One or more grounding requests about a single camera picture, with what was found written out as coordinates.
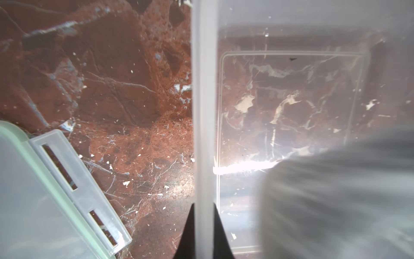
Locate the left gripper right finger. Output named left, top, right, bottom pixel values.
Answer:
left=213, top=204, right=235, bottom=259

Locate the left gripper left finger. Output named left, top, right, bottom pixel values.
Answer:
left=173, top=204, right=196, bottom=259

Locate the grey wiping cloth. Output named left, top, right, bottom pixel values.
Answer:
left=259, top=125, right=414, bottom=259

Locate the clear lunch box base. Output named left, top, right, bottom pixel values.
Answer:
left=186, top=1, right=414, bottom=259

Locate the lunch box lid green seal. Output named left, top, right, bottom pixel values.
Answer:
left=1, top=121, right=132, bottom=259

